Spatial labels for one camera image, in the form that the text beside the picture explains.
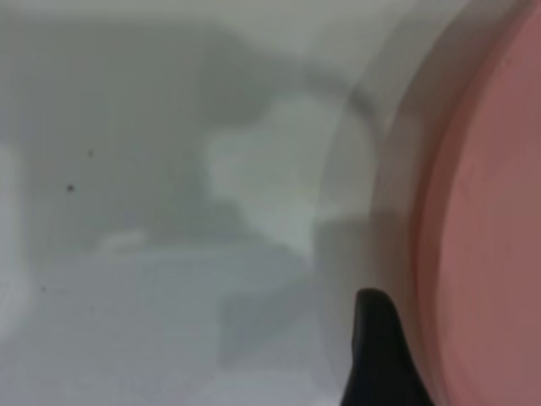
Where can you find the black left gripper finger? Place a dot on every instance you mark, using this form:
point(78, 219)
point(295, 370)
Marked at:
point(380, 359)

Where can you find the pink plate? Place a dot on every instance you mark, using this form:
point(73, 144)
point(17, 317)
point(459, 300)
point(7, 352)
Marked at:
point(490, 211)

